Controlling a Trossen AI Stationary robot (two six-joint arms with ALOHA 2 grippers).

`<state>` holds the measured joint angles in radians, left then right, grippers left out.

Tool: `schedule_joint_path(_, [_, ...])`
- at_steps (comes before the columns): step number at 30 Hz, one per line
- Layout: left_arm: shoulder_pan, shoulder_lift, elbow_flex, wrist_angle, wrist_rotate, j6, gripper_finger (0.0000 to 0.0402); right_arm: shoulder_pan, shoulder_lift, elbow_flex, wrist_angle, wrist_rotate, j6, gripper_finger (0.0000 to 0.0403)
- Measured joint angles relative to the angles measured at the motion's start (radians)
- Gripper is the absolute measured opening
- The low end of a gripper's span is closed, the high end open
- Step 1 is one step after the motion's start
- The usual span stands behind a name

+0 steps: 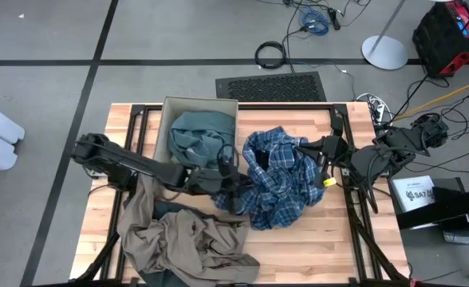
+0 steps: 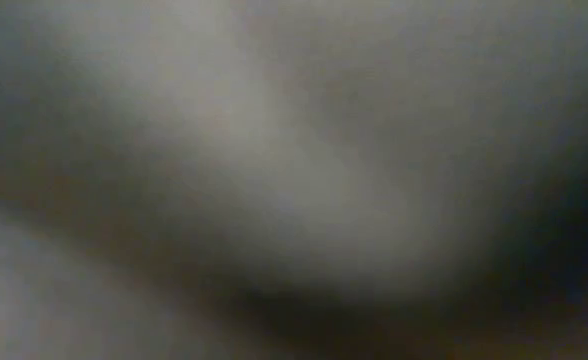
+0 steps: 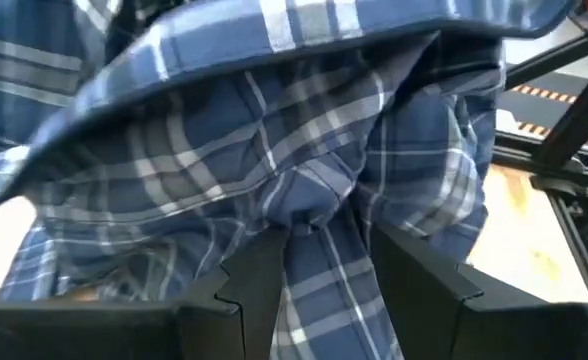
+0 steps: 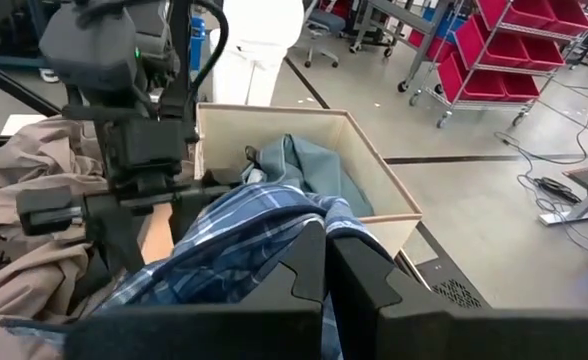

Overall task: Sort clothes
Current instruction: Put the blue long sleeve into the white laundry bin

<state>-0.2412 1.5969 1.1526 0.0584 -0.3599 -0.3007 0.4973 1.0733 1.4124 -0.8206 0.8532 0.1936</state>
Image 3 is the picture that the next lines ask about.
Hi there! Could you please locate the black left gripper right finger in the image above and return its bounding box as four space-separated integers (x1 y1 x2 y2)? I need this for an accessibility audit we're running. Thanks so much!
370 224 588 360

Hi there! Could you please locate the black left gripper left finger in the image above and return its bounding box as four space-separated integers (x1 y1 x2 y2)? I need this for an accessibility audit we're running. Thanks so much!
0 227 291 360

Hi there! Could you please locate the blue plaid shirt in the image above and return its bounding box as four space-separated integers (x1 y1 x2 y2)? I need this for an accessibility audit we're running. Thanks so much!
0 0 580 360

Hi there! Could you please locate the hazard striped floor mat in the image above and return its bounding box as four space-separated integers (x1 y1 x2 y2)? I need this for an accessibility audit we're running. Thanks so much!
496 69 588 152

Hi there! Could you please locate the black aluminium table frame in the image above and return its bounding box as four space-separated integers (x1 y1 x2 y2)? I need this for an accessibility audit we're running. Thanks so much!
492 19 588 302

